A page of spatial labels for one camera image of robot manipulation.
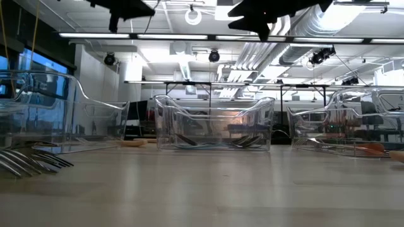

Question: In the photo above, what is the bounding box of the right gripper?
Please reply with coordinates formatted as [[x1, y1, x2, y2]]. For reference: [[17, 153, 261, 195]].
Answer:
[[227, 0, 332, 42]]

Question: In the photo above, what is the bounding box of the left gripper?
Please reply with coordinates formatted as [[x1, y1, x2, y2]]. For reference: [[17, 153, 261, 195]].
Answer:
[[90, 0, 156, 34]]

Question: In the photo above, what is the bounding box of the orange-handled silver fork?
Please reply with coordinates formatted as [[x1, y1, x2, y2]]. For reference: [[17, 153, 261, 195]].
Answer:
[[292, 137, 388, 158], [306, 138, 384, 157]]

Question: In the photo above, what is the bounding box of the black fork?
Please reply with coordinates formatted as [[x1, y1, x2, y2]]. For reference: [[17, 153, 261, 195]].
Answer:
[[31, 153, 75, 169], [6, 140, 59, 149]]

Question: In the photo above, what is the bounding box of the long ceiling light strip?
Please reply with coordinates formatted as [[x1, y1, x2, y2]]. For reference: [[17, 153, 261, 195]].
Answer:
[[58, 32, 404, 45]]

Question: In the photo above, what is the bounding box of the black ceiling spotlight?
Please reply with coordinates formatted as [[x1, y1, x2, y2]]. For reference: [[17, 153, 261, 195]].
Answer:
[[103, 52, 117, 67], [308, 46, 337, 66], [208, 49, 221, 64]]

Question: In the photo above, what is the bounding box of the black monitor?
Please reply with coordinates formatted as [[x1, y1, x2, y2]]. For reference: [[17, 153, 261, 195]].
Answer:
[[127, 100, 149, 122]]

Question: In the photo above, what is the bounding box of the clear plastic bin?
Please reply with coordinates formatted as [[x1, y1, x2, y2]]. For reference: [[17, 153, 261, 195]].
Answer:
[[153, 94, 276, 152], [0, 69, 131, 156], [165, 103, 264, 144], [285, 87, 404, 159]]

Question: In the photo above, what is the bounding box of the silver ventilation duct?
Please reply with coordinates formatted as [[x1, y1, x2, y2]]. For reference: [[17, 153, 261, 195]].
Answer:
[[235, 6, 319, 75]]

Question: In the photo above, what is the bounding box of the white ceiling ring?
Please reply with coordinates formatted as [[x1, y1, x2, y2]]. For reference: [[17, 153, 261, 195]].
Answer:
[[184, 8, 203, 26]]

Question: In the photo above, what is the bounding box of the yellow cable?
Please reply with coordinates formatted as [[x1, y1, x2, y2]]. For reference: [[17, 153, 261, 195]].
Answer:
[[30, 9, 41, 71]]

